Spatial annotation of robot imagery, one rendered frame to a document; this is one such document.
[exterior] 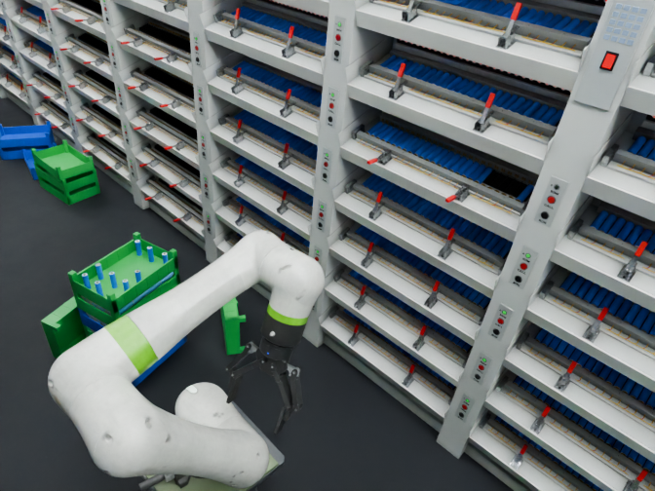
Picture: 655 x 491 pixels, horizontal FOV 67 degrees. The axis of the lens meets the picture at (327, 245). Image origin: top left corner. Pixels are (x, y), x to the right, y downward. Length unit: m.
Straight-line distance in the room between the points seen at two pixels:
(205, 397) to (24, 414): 0.94
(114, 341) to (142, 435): 0.20
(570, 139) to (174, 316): 0.91
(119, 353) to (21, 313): 1.53
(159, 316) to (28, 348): 1.36
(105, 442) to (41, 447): 1.12
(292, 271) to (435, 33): 0.68
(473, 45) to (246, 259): 0.71
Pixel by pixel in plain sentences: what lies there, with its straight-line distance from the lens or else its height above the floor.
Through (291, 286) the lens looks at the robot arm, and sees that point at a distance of 1.00.
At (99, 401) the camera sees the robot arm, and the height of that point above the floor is 0.87.
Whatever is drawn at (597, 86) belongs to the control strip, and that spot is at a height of 1.32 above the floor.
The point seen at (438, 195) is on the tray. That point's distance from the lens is 1.40.
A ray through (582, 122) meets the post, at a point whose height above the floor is 1.24.
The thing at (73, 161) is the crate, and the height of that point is 0.16.
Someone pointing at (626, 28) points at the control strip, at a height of 1.43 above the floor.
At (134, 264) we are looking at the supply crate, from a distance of 1.95.
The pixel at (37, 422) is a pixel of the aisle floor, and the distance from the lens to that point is 2.08.
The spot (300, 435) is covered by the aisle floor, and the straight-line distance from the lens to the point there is 1.89.
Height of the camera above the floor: 1.60
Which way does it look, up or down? 36 degrees down
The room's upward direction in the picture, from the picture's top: 6 degrees clockwise
